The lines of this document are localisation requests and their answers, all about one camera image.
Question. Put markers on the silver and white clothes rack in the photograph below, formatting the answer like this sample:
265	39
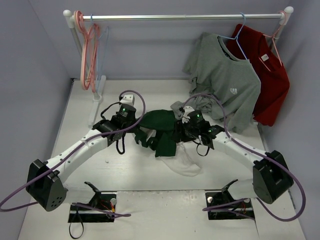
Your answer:
90	19

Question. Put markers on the pink hanger with red shirt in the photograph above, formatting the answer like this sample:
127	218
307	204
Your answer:
276	35

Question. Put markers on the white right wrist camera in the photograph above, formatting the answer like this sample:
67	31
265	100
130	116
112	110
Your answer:
185	118

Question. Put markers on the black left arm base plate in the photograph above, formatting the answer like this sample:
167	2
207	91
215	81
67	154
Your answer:
102	200

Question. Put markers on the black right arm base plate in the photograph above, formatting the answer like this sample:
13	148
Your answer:
222	206

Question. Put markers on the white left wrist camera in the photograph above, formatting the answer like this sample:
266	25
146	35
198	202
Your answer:
128	99

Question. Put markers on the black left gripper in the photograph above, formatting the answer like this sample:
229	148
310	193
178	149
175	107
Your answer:
136	133

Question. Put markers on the white and green t-shirt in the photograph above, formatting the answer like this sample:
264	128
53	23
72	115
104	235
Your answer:
158	131

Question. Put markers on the red t-shirt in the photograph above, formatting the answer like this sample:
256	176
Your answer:
274	80

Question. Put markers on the pink hanger bundle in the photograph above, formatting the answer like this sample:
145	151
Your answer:
90	50

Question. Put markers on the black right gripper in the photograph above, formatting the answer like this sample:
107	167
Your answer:
180	131

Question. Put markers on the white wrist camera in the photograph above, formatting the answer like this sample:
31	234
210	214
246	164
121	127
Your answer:
128	99
185	118

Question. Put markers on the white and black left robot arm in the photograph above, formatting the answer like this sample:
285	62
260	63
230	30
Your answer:
48	177

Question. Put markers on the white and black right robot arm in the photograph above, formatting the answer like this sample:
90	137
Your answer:
269	180

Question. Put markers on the grey t-shirt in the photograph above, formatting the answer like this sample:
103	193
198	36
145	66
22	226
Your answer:
221	84

